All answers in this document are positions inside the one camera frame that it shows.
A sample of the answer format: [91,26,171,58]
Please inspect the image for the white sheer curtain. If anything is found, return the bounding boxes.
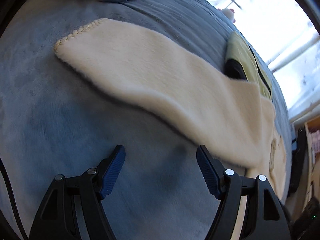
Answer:
[207,0,319,122]

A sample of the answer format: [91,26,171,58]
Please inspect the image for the cream fleece blanket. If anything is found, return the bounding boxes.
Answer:
[54,18,286,197]

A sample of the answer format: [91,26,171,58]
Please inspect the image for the wooden bookshelf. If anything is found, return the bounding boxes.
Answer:
[303,115,319,208]

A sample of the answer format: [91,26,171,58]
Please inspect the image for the pink white plush toy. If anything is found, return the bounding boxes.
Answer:
[218,8,235,23]

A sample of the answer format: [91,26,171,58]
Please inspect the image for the blue-grey bed cover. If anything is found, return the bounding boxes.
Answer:
[0,0,296,240]

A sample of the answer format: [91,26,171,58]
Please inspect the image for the yellow-green black folded garment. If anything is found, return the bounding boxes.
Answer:
[224,31,272,100]

